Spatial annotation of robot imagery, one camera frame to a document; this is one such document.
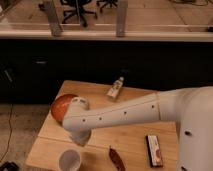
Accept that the white ceramic cup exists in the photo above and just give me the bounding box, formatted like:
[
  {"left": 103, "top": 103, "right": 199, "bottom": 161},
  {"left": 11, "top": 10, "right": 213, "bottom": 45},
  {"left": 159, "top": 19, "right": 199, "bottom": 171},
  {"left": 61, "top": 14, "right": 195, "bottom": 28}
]
[{"left": 58, "top": 149, "right": 82, "bottom": 171}]

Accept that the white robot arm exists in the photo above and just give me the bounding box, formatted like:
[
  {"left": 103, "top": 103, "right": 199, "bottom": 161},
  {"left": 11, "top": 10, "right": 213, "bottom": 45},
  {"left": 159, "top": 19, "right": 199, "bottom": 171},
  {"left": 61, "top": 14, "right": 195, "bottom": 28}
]
[{"left": 62, "top": 86, "right": 213, "bottom": 171}]

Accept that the orange ceramic bowl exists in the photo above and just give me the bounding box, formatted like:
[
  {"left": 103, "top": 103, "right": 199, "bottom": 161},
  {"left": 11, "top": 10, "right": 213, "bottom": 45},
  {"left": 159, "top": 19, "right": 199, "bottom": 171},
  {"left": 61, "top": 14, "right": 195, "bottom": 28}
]
[{"left": 50, "top": 94, "right": 75, "bottom": 123}]

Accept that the small cream tube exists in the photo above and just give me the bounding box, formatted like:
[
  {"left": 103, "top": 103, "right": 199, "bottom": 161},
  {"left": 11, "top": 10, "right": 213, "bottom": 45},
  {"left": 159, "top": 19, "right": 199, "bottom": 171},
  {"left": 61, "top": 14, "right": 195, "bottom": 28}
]
[{"left": 107, "top": 77, "right": 124, "bottom": 99}]

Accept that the black chocolate bar box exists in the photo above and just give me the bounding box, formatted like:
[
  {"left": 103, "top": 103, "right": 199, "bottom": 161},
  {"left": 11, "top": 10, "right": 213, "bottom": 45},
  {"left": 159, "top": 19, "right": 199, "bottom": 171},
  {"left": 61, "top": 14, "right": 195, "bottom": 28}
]
[{"left": 146, "top": 135, "right": 163, "bottom": 167}]

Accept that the black office chair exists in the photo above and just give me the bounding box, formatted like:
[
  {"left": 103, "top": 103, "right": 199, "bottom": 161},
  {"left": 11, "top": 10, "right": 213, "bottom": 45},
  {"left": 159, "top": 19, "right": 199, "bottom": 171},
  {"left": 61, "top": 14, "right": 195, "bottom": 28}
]
[
  {"left": 38, "top": 0, "right": 99, "bottom": 28},
  {"left": 96, "top": 0, "right": 118, "bottom": 13}
]

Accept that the black device floor corner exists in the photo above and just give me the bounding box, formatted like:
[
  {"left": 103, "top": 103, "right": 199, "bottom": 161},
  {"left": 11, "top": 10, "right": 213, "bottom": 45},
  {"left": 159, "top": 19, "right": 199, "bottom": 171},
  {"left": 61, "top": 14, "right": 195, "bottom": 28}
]
[{"left": 0, "top": 162, "right": 19, "bottom": 171}]

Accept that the left grey metal post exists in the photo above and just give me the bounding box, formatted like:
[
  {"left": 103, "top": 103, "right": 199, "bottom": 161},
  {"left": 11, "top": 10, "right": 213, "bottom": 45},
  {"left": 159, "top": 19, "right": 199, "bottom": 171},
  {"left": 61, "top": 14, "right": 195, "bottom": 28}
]
[{"left": 43, "top": 0, "right": 62, "bottom": 36}]

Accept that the grey metal post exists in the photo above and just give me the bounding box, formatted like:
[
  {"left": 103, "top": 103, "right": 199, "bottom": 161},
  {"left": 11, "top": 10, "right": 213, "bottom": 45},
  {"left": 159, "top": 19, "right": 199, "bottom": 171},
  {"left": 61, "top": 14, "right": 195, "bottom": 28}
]
[
  {"left": 116, "top": 0, "right": 128, "bottom": 37},
  {"left": 43, "top": 0, "right": 62, "bottom": 36}
]

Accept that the right grey metal post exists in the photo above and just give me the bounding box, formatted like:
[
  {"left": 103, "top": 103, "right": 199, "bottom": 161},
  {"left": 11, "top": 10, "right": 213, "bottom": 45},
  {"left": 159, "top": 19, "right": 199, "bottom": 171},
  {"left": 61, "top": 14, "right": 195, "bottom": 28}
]
[{"left": 116, "top": 0, "right": 128, "bottom": 37}]

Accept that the black cable left floor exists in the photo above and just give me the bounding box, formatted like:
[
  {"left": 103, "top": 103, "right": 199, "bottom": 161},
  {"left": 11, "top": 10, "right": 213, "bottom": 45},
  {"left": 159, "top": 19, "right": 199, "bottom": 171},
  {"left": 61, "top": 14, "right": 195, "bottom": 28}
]
[{"left": 0, "top": 102, "right": 15, "bottom": 163}]

